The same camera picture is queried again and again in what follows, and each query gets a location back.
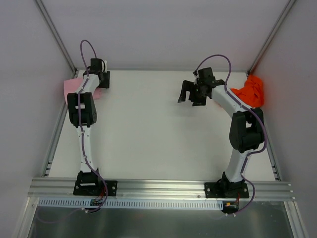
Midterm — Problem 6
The pink t shirt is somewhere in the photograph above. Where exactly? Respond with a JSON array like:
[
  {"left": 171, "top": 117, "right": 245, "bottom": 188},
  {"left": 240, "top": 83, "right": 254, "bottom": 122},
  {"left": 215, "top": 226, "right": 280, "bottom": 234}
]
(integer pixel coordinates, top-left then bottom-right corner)
[{"left": 63, "top": 78, "right": 102, "bottom": 104}]

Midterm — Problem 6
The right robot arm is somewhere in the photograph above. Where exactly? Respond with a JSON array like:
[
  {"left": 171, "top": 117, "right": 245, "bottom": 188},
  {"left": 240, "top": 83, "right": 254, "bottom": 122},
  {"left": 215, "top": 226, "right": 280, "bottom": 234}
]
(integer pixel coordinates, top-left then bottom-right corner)
[{"left": 178, "top": 67, "right": 265, "bottom": 199}]

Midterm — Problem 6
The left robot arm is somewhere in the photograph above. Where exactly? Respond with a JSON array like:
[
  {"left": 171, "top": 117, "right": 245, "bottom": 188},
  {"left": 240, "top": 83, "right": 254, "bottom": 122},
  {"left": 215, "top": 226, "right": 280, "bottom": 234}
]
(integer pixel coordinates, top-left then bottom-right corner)
[{"left": 67, "top": 58, "right": 109, "bottom": 196}]

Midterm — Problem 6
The orange t shirt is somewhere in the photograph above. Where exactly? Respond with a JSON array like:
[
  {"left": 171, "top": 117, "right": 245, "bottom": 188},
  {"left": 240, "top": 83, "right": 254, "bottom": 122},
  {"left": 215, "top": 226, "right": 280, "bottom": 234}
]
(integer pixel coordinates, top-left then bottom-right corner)
[{"left": 231, "top": 75, "right": 264, "bottom": 108}]

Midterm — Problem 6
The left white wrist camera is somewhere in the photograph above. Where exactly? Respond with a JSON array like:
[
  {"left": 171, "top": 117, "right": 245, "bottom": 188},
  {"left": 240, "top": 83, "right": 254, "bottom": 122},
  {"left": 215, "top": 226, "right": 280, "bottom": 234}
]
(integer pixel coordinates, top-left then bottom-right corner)
[{"left": 102, "top": 59, "right": 107, "bottom": 71}]

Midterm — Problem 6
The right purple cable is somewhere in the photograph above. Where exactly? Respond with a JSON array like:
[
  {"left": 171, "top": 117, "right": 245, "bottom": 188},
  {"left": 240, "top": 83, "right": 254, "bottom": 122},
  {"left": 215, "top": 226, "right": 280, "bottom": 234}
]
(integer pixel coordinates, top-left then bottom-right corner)
[{"left": 192, "top": 54, "right": 267, "bottom": 214}]

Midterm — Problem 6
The purple cable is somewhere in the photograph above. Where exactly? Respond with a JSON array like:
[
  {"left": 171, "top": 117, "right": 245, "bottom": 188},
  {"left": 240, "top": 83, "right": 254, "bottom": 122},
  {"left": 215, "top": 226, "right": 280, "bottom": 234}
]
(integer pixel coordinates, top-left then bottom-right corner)
[
  {"left": 192, "top": 54, "right": 267, "bottom": 214},
  {"left": 77, "top": 39, "right": 108, "bottom": 214}
]

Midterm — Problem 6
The left aluminium frame post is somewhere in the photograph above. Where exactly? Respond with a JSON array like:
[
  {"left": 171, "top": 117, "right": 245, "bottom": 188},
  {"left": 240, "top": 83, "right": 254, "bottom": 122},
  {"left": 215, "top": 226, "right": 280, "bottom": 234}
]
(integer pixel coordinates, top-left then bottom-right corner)
[{"left": 34, "top": 0, "right": 77, "bottom": 75}]

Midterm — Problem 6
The aluminium frame post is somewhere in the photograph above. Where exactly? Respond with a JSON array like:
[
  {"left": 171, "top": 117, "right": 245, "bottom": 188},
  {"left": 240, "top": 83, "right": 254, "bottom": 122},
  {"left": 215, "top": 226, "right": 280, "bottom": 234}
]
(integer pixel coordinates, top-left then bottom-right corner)
[
  {"left": 34, "top": 0, "right": 77, "bottom": 75},
  {"left": 247, "top": 0, "right": 297, "bottom": 75}
]

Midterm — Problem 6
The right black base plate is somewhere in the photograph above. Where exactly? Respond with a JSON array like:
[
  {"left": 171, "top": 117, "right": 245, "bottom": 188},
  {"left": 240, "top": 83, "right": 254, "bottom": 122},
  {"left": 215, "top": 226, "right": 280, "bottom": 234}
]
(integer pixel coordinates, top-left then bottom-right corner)
[{"left": 204, "top": 181, "right": 249, "bottom": 198}]

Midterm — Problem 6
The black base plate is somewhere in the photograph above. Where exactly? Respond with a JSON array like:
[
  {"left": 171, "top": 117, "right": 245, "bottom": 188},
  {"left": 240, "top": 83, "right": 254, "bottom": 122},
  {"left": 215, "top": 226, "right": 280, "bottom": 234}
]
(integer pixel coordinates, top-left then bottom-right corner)
[
  {"left": 204, "top": 181, "right": 249, "bottom": 198},
  {"left": 73, "top": 180, "right": 118, "bottom": 197}
]

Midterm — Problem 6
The right aluminium frame post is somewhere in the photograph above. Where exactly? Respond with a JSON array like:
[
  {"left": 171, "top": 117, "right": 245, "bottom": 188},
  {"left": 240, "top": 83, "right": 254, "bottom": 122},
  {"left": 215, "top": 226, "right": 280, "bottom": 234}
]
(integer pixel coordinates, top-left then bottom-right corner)
[{"left": 247, "top": 0, "right": 297, "bottom": 75}]

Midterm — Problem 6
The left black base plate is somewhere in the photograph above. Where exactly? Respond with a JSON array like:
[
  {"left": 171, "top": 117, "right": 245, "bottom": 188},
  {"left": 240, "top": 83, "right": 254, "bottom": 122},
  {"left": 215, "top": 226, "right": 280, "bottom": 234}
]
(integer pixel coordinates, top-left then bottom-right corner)
[{"left": 73, "top": 180, "right": 118, "bottom": 197}]

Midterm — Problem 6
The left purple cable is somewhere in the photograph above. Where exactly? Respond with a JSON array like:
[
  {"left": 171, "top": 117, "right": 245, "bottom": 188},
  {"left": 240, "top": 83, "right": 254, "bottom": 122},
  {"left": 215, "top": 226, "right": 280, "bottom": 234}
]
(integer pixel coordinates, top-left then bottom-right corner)
[{"left": 77, "top": 39, "right": 108, "bottom": 214}]

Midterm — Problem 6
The aluminium mounting rail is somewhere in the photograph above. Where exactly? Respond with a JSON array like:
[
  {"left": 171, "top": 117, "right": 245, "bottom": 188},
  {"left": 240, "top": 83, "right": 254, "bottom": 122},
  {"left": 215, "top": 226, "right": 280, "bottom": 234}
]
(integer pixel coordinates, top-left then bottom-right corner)
[{"left": 27, "top": 177, "right": 296, "bottom": 201}]

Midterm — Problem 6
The slotted cable duct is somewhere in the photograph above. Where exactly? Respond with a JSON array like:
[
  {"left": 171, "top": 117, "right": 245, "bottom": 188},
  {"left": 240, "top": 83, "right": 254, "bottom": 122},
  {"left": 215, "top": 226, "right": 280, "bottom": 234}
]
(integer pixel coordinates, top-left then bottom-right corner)
[{"left": 38, "top": 197, "right": 223, "bottom": 211}]

